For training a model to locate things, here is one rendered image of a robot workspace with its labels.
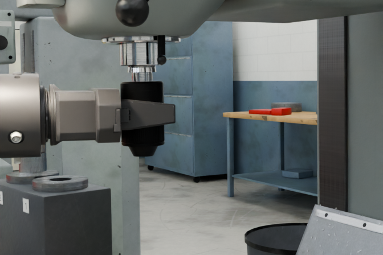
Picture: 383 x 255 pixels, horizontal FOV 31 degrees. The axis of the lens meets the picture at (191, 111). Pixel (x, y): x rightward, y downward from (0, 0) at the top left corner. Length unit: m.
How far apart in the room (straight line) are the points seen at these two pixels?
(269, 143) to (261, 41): 1.18
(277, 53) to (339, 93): 6.68
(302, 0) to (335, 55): 0.33
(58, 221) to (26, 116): 0.40
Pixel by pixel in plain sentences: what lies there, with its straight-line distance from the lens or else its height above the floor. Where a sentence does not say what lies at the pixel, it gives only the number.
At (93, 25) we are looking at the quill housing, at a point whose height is 1.32.
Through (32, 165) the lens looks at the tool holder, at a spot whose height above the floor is 1.12.
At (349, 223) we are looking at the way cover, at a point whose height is 1.05.
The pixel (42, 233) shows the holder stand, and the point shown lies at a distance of 1.07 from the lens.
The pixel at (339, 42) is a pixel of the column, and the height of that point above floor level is 1.31.
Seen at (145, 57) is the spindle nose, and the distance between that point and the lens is 0.72.
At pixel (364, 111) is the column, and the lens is 1.00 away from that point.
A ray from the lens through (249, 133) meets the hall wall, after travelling 8.19.
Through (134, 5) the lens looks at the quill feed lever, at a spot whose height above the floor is 1.33.
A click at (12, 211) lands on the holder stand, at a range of 1.16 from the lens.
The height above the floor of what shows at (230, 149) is 0.49.
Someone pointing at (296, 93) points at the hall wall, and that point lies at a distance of 7.41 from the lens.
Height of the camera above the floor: 1.27
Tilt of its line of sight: 3 degrees down
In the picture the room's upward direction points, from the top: 1 degrees counter-clockwise
